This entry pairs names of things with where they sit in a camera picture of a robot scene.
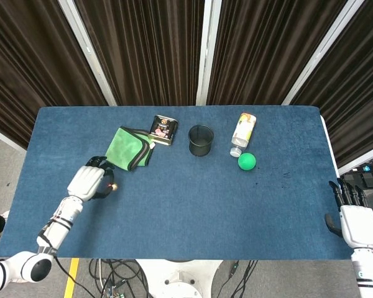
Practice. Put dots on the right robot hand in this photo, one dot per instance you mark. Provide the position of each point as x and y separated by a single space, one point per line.
356 223

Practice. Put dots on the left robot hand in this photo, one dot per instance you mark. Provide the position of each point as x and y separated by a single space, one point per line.
88 181

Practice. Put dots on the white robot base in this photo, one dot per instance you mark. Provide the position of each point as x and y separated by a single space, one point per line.
177 276

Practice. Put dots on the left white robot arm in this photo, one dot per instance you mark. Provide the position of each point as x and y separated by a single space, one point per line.
43 242

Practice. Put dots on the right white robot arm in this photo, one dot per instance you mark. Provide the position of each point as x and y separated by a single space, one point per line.
368 273

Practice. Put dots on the black equipment with cyan lights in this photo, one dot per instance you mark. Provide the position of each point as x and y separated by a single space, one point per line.
366 174

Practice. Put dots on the green microfiber cloth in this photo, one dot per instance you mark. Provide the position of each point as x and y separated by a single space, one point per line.
129 148

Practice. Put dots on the black gold tin can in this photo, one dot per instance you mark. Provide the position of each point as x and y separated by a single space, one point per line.
162 130

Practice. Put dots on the yellow floor tape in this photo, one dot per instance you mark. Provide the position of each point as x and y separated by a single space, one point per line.
71 277

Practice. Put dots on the blue table mat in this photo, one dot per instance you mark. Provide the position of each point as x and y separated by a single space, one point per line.
189 205

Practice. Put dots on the black mesh pen cup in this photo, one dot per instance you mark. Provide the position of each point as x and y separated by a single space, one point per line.
200 140

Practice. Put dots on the green ball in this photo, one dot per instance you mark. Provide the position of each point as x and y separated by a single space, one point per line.
247 161

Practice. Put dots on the dark brown curtain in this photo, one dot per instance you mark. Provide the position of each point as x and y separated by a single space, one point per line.
143 49

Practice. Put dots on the plastic bottle with label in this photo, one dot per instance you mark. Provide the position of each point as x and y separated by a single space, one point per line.
243 132

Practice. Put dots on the white partition frame post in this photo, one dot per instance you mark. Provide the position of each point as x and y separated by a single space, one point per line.
317 52
206 51
88 52

